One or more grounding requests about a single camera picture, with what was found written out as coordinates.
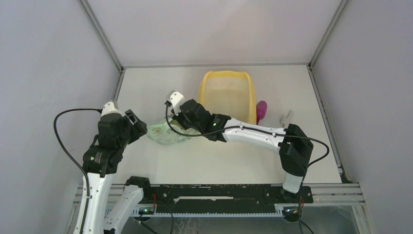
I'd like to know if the black camera cable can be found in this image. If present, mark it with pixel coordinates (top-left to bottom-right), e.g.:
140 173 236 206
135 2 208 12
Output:
164 105 330 234
53 108 104 234

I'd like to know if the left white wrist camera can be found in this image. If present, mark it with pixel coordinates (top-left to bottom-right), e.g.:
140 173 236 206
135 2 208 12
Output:
101 100 123 117

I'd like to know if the yellow plastic litter box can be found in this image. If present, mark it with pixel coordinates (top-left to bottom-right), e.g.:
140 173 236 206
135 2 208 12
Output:
198 70 257 124

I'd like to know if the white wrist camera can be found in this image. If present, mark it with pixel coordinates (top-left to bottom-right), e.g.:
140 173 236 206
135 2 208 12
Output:
101 100 123 117
166 90 186 114

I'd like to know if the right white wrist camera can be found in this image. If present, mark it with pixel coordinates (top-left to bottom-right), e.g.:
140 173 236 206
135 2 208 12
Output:
166 90 186 114

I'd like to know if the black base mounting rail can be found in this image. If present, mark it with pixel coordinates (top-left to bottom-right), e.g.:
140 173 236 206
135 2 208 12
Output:
141 184 314 213

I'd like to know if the left black camera cable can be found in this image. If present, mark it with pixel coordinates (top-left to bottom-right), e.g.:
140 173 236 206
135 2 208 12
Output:
53 108 104 234

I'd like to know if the green cat litter bag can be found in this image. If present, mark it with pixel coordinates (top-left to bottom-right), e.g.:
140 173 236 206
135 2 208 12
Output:
147 117 199 145

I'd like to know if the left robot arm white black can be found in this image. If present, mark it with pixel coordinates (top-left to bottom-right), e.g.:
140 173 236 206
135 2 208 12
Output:
74 110 152 234

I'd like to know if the white slotted cable duct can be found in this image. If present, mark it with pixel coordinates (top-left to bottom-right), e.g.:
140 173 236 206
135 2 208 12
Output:
129 206 284 217

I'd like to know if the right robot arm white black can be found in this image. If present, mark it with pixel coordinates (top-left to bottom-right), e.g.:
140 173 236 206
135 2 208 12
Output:
170 99 314 203

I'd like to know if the right black camera cable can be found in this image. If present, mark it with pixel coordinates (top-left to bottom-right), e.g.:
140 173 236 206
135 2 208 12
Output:
164 105 330 234

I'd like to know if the pink plastic litter scoop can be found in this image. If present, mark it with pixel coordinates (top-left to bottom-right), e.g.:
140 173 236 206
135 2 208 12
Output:
256 100 267 125

